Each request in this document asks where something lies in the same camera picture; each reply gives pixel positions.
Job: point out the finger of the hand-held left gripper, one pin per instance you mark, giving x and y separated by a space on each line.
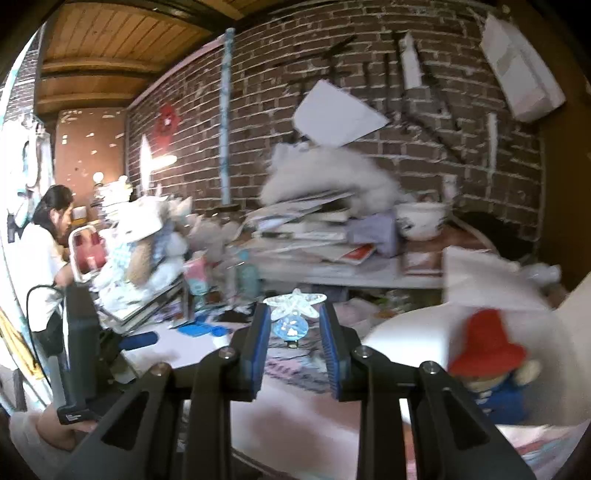
141 340

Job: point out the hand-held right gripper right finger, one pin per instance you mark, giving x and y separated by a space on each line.
330 341

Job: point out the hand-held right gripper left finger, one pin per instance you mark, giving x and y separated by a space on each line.
258 341

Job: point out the clear starfish ornament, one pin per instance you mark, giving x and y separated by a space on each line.
291 307

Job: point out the white cardboard box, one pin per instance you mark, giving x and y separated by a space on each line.
415 332

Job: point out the bear doll with red hat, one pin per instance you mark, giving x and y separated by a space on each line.
489 350

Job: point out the person's left hand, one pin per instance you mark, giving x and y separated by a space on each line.
41 436

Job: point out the blue plastic item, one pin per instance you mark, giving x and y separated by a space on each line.
198 330

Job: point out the teal glass jar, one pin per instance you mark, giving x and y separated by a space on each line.
247 279

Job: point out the white shelf board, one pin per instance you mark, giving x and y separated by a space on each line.
369 277

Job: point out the pile of plush toys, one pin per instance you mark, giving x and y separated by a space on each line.
138 230

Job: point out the pile of books and papers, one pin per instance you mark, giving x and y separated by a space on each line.
300 230

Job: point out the grey plush toy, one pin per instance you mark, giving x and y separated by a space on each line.
207 237

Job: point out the purple cloth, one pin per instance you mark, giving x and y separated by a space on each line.
376 233

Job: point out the red-brown book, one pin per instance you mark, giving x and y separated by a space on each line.
425 258

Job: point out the white printed bowl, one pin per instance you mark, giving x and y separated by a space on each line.
422 221

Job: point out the white fluffy cloth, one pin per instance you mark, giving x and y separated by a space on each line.
323 175

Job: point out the white paper sheet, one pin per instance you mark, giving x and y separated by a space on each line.
339 115

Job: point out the blue and white pole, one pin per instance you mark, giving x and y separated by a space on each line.
227 115

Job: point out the white paper pack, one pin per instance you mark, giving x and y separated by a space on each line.
521 69

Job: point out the red wall ornament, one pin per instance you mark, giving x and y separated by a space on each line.
167 122

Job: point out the wide white wall strip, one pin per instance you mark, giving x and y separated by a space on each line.
411 60

